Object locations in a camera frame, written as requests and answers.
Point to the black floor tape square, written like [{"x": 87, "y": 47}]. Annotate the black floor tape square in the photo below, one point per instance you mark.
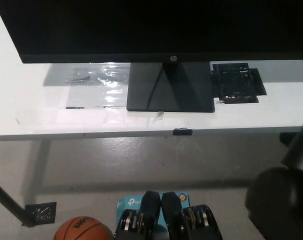
[{"x": 40, "y": 212}]

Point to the clear plastic film sheet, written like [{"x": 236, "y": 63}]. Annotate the clear plastic film sheet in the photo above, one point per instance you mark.
[{"x": 109, "y": 75}]

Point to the left black robot body block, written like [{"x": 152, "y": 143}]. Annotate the left black robot body block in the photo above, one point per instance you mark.
[{"x": 150, "y": 207}]

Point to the teal tp-link box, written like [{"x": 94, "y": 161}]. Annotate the teal tp-link box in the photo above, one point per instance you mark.
[{"x": 129, "y": 202}]

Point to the small clear tape scrap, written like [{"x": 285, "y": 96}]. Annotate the small clear tape scrap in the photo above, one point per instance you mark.
[{"x": 159, "y": 116}]

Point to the black HP monitor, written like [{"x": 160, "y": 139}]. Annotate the black HP monitor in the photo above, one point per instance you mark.
[{"x": 141, "y": 25}]

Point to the black diagonal pole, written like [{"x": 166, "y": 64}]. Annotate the black diagonal pole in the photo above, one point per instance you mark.
[{"x": 6, "y": 200}]

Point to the small black table clip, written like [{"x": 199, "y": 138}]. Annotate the small black table clip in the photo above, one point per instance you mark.
[{"x": 182, "y": 131}]

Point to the orange basketball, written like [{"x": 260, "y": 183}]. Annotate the orange basketball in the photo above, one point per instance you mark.
[{"x": 81, "y": 230}]

